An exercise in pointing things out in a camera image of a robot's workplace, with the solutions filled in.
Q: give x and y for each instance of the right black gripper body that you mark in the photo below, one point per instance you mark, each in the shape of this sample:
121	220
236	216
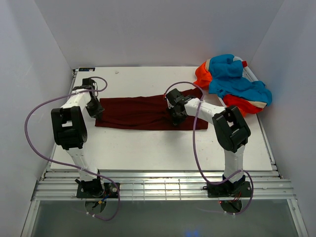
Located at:
177	118

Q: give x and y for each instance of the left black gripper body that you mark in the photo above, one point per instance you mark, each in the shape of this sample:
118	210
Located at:
94	108

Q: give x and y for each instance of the dark red t shirt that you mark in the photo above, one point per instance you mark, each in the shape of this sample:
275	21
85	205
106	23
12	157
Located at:
139	113

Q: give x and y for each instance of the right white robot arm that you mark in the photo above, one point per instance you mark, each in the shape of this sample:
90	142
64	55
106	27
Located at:
232	133

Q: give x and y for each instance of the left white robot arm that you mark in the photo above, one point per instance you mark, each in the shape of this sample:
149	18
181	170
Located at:
70	133

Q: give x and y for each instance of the orange t shirt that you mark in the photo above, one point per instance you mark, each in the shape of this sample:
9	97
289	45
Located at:
204	78

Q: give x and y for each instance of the blue label sticker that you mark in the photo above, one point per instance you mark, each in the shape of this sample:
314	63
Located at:
86	69

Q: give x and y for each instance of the blue t shirt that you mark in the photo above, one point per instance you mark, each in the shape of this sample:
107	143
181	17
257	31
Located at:
228	79

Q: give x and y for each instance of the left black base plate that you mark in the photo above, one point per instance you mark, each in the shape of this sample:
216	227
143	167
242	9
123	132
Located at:
98	190

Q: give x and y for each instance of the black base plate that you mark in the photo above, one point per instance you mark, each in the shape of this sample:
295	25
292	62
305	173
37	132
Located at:
98	190
225	191

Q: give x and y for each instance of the aluminium frame rails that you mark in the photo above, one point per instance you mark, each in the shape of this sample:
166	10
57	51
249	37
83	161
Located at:
143	186

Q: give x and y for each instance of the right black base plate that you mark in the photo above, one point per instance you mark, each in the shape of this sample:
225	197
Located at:
225	191

